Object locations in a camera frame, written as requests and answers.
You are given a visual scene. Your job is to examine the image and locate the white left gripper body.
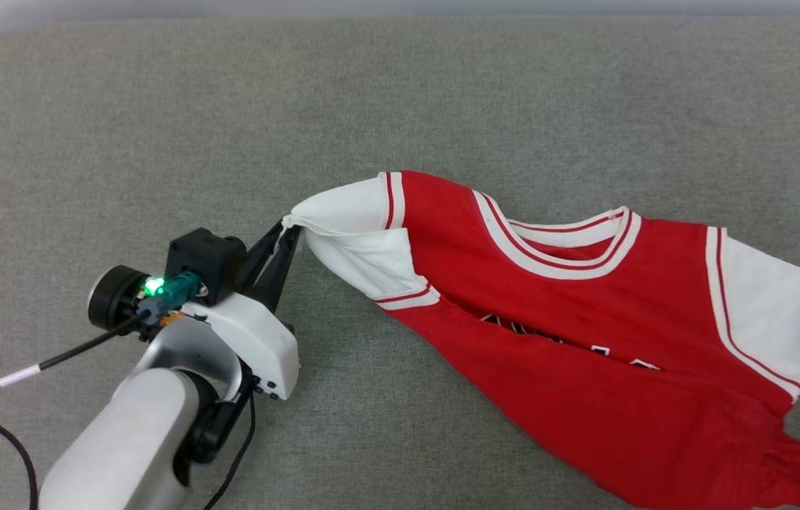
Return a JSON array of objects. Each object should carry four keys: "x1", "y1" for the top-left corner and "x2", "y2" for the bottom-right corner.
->
[{"x1": 182, "y1": 290, "x2": 301, "y2": 402}]

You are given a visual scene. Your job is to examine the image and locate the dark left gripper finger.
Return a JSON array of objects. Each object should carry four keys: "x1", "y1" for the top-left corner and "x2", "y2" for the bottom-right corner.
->
[
  {"x1": 240, "y1": 220, "x2": 287, "y2": 285},
  {"x1": 249, "y1": 226, "x2": 304, "y2": 314}
]

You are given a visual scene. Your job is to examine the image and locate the red and white jersey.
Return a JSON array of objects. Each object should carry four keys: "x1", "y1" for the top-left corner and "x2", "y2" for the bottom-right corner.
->
[{"x1": 282, "y1": 170, "x2": 800, "y2": 510}]

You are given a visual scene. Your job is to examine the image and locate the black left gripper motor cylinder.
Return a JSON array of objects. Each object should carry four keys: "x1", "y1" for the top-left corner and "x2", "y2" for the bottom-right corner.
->
[{"x1": 87, "y1": 265, "x2": 154, "y2": 331}]

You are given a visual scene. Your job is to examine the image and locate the left camera cable teal plug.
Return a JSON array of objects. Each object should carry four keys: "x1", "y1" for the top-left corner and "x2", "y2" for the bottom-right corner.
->
[{"x1": 0, "y1": 272, "x2": 203, "y2": 403}]

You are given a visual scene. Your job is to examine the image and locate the thin black left gripper cable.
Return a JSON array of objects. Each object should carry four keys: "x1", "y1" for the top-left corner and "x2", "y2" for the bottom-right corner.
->
[{"x1": 203, "y1": 393, "x2": 259, "y2": 510}]

